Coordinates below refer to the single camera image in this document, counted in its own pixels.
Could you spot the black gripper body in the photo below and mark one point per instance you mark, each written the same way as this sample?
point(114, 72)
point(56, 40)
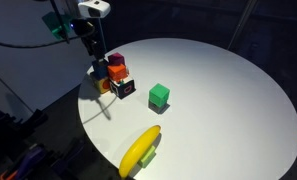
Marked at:
point(87, 31)

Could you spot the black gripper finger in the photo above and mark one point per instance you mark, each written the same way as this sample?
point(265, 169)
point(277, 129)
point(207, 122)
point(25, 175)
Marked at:
point(95, 51)
point(102, 50)

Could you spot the blue cube block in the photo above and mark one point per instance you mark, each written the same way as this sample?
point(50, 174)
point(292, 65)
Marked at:
point(100, 68)

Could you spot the purple cube block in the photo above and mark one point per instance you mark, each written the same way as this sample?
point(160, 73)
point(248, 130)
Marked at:
point(116, 59)

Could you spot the orange cube block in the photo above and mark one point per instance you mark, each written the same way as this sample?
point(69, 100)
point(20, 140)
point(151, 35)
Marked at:
point(117, 72)

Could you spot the green cube block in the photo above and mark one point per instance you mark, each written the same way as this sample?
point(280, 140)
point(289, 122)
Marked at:
point(159, 95)

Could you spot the light green flat block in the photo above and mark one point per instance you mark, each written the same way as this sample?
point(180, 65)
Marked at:
point(147, 157)

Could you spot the black patterned cube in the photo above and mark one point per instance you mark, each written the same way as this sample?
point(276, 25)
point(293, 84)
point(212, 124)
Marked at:
point(123, 88)

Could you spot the yellow toy banana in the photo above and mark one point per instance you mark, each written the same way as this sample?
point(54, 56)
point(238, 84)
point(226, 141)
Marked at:
point(137, 150)

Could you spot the purple orange clamp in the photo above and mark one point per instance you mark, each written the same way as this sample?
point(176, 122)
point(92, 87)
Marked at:
point(24, 165)

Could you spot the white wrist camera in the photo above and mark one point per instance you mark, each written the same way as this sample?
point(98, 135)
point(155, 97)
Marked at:
point(94, 8)

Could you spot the green cable connector mount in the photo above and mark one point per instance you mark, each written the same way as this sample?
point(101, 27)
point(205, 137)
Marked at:
point(53, 24)

